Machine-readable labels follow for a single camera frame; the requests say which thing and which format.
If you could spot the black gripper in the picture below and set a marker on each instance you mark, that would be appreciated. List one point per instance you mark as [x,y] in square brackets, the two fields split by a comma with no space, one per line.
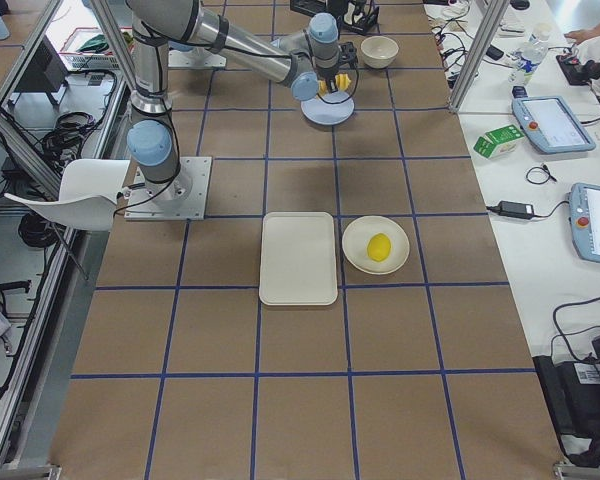
[331,80]

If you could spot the blue plate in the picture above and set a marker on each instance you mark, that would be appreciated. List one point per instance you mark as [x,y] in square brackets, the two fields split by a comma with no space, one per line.
[332,110]

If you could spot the black plate rack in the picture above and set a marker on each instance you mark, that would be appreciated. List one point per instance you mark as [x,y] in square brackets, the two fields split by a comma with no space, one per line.
[350,15]

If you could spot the cream plate under lemon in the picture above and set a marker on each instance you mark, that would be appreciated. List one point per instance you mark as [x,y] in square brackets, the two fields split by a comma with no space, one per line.
[357,235]

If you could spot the cream bowl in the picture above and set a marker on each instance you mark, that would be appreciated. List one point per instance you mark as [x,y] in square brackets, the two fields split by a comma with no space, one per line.
[378,52]

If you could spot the yellow lemon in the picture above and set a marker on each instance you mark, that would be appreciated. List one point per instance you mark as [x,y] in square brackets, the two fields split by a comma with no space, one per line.
[379,247]

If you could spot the white rectangular tray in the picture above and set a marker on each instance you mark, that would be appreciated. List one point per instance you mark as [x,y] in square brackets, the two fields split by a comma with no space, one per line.
[298,262]

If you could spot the green white carton box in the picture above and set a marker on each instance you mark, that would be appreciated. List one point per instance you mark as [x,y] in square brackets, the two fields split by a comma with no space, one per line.
[498,142]

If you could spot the plastic water bottle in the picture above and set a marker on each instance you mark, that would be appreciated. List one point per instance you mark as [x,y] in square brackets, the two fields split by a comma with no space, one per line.
[530,55]

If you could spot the black power adapter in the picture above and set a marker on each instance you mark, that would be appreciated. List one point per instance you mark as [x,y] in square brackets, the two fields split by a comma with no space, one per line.
[516,210]

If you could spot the far blue teach pendant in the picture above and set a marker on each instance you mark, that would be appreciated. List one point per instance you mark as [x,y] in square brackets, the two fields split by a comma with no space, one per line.
[550,125]

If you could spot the blue teach pendant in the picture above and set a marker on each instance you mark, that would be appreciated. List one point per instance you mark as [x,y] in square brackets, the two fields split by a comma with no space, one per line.
[550,125]
[584,204]

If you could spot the white plastic chair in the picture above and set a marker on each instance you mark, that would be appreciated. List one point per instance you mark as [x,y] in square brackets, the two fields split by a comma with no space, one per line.
[87,198]

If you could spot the near blue teach pendant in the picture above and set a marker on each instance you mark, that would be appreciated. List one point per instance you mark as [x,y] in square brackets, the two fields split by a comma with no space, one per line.
[584,204]

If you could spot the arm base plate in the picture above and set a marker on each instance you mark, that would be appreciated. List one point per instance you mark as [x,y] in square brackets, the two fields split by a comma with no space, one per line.
[198,42]
[184,199]

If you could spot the aluminium frame post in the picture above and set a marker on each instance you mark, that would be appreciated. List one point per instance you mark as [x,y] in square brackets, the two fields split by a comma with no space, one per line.
[485,33]

